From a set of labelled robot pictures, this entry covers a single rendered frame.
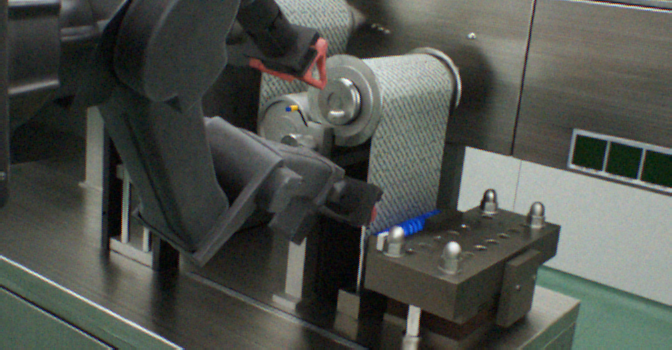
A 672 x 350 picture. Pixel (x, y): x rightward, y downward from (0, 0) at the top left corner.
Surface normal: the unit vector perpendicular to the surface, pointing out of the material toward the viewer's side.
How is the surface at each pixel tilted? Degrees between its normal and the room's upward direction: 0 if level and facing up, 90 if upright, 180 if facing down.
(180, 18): 113
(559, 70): 90
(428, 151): 90
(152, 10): 74
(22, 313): 90
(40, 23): 79
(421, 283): 90
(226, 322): 0
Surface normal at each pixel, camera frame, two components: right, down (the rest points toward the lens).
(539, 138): -0.59, 0.15
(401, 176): 0.80, 0.22
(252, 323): 0.10, -0.96
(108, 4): -0.01, -0.27
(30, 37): 0.95, 0.08
